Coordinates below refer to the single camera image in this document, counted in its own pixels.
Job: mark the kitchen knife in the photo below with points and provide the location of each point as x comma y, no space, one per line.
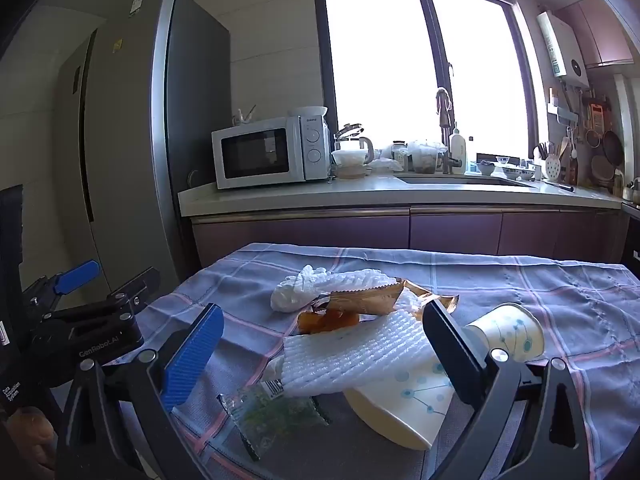
560,185

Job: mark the blue patterned bowl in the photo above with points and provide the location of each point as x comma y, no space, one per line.
517,173

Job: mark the gold snack wrapper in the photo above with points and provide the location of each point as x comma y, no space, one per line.
365,297

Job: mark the clear plastic wrapper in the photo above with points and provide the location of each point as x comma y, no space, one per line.
270,412

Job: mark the glass kettle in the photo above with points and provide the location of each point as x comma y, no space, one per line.
352,152

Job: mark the person's left hand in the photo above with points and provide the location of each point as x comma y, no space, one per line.
30,432

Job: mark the purple wall cabinet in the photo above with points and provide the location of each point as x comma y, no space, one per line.
600,35

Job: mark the kitchen window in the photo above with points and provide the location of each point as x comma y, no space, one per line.
380,60

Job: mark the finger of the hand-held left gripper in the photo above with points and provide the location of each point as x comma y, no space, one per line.
77,277
137,287

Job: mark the orange peel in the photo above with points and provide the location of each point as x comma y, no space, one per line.
325,321

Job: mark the small white figurine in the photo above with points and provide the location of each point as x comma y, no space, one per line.
244,117

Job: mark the purple kitchen counter cabinet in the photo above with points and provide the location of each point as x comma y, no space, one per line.
300,230

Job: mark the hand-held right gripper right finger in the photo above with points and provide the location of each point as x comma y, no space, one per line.
452,360

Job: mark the white tissue paper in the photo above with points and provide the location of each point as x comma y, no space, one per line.
292,295

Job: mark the white foam net sleeve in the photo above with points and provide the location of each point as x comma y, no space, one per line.
360,279
350,355

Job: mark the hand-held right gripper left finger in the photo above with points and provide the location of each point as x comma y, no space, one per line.
192,357

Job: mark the plaid tablecloth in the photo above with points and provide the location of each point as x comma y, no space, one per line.
575,300

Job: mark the small dark bowl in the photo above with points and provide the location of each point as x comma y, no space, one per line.
486,167

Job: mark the metal faucet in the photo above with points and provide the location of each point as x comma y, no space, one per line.
444,110

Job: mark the hanging frying pan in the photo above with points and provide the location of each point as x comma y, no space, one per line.
612,147

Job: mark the grey refrigerator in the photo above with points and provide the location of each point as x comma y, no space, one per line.
135,135

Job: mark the kitchen sink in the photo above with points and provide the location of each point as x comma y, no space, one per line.
450,180

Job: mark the white water heater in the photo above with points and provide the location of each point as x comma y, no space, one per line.
562,50

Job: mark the white utensil holder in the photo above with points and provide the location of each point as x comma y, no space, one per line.
552,167

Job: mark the white microwave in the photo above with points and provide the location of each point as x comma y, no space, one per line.
260,152

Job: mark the white plastic bags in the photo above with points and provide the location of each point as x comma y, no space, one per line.
425,152

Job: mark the white pump bottle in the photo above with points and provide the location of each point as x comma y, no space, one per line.
458,152

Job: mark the glass jar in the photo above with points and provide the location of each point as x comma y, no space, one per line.
398,151

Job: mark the round printed paper cup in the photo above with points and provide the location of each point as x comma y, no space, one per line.
515,332

